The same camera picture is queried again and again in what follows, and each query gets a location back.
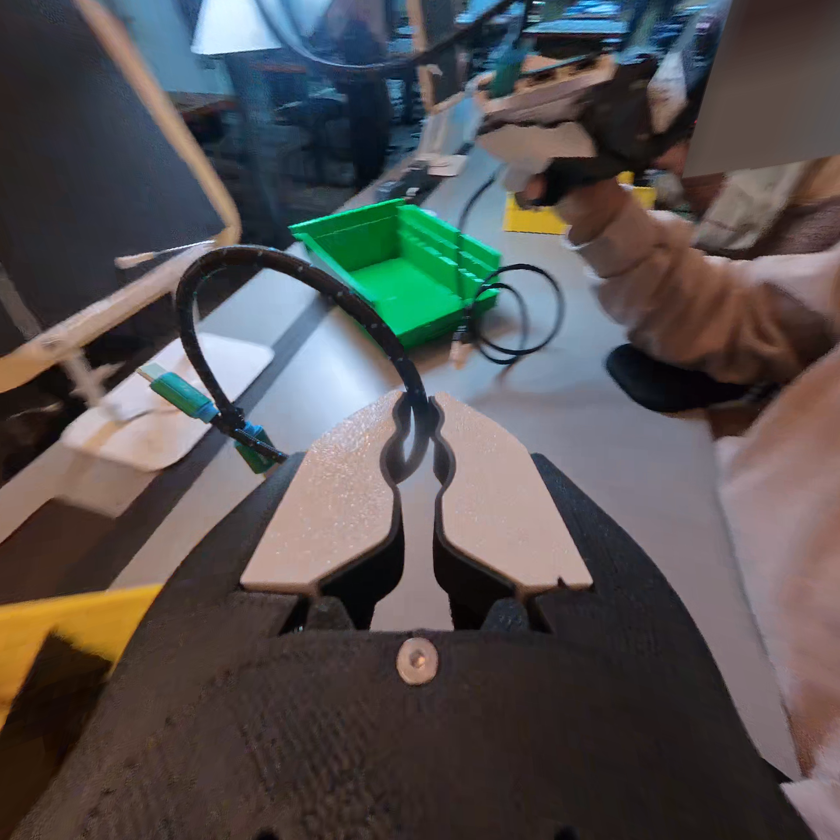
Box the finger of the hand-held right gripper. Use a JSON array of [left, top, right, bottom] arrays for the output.
[[478, 120, 599, 176], [472, 61, 619, 127]]

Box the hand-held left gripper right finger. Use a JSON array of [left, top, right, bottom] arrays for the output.
[[430, 389, 595, 597]]

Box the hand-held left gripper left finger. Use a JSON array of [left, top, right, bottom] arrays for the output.
[[239, 390, 406, 592]]

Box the black braided cable silver plug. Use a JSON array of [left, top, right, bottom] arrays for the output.
[[449, 161, 565, 367]]

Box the green plastic bin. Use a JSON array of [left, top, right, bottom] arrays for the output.
[[289, 198, 503, 349]]

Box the yellow plastic bin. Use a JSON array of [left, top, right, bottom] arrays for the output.
[[0, 584, 165, 726]]

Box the person's right forearm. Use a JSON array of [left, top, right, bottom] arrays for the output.
[[558, 184, 840, 388]]

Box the person's right hand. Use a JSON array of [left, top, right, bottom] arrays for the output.
[[515, 156, 622, 209]]

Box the black cushion pad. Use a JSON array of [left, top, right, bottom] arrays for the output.
[[605, 343, 782, 414]]

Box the person's beige hoodie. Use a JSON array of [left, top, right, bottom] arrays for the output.
[[715, 354, 840, 840]]

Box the white softbox studio light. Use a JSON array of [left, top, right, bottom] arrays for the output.
[[190, 0, 283, 56]]

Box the black wood-rimmed board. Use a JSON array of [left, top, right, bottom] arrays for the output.
[[0, 0, 242, 368]]

